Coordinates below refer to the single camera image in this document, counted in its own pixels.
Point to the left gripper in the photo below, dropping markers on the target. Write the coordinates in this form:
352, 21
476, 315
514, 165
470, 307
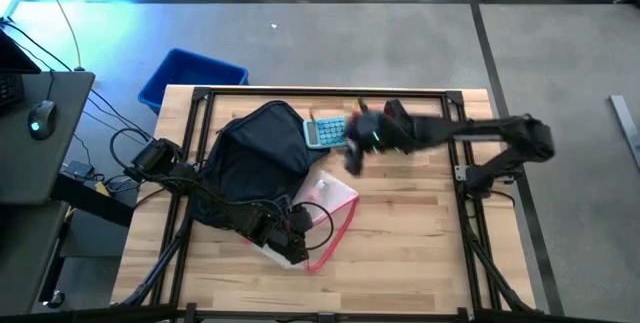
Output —
280, 235

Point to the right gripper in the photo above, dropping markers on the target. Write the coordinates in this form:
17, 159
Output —
380, 130

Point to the light blue calculator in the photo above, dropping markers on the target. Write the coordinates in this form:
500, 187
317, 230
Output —
327, 132

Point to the white mesh pouch red trim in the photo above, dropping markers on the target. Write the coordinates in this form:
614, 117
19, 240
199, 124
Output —
335, 198

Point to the navy blue backpack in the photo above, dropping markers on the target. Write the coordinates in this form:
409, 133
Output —
255, 153

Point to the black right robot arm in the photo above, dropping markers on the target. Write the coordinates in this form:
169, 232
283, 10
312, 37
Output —
500, 125

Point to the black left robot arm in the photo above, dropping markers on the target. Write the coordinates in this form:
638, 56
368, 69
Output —
150, 155

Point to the blue plastic bin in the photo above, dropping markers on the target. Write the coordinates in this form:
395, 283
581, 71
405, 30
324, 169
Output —
190, 70

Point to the black desk support beam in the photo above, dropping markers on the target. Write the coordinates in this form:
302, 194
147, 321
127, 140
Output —
90, 203

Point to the black power adapter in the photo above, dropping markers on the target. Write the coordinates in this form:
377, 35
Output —
77, 169

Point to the black caster wheel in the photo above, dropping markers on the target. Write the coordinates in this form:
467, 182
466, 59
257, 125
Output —
56, 300

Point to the dark grey side table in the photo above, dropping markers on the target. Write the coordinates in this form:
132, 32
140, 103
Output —
25, 253

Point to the black desk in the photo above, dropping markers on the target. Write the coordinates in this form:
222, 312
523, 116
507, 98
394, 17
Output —
30, 163

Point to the black computer mouse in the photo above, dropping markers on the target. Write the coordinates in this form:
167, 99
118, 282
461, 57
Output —
42, 120

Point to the grey metal strip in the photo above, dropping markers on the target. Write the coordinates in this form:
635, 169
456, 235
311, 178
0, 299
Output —
625, 128

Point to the black keyboard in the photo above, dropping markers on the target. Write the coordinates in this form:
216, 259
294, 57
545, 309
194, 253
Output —
10, 90

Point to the black monitor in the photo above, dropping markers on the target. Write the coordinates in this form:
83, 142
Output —
15, 58

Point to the black aluminium table frame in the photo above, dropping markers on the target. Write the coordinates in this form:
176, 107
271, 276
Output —
325, 92

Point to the black table-level camera mount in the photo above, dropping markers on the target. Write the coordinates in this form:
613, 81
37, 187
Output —
325, 317

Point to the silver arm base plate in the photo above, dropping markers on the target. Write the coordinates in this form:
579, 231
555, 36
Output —
462, 173

